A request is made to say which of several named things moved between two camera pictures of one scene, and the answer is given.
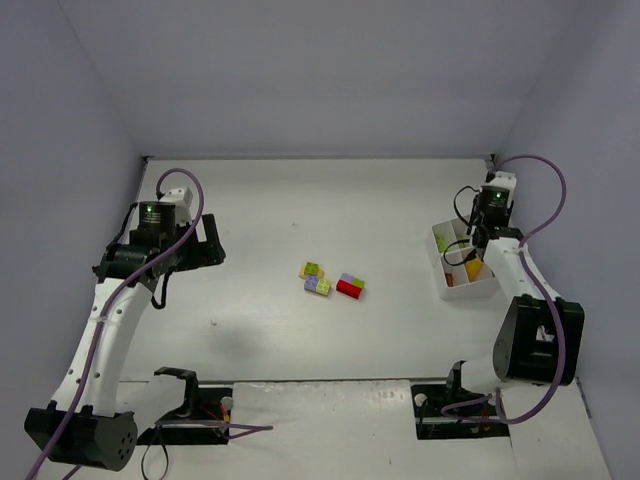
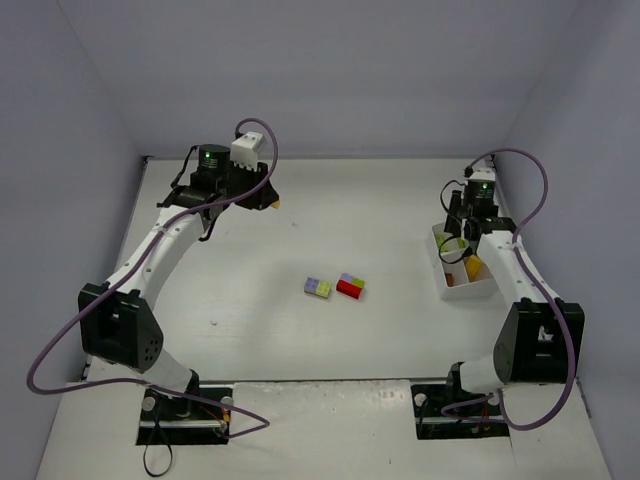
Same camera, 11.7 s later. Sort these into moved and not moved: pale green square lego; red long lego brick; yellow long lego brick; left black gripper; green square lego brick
Moved: left black gripper; green square lego brick
Not moved: red long lego brick; yellow long lego brick; pale green square lego
